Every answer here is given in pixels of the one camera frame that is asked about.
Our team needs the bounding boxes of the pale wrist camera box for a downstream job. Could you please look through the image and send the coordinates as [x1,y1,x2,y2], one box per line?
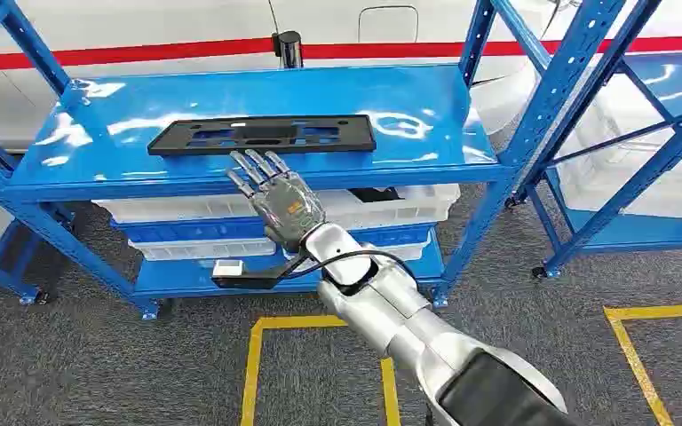
[210,257,286,291]

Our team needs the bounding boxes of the large white plastic crate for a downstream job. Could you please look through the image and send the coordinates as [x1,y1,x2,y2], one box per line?
[91,184,462,231]

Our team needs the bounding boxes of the shallow white plastic crate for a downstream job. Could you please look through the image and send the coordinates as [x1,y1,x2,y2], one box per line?
[128,233,432,264]

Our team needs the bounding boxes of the black part in crate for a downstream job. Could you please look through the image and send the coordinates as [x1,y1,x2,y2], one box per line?
[349,185,405,205]

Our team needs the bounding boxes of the stacked translucent white crates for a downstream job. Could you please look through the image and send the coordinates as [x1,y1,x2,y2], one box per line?
[543,64,682,220]

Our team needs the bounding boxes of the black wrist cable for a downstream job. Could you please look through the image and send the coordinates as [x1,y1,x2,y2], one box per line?
[282,249,418,285]

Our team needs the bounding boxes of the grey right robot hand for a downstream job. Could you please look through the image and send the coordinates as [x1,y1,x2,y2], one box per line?
[226,149,328,255]

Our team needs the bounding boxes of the black cylindrical post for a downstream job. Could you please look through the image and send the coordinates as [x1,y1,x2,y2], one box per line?
[271,29,305,70]

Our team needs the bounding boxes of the black plastic panel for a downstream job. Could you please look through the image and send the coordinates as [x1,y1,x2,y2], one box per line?
[147,114,378,158]

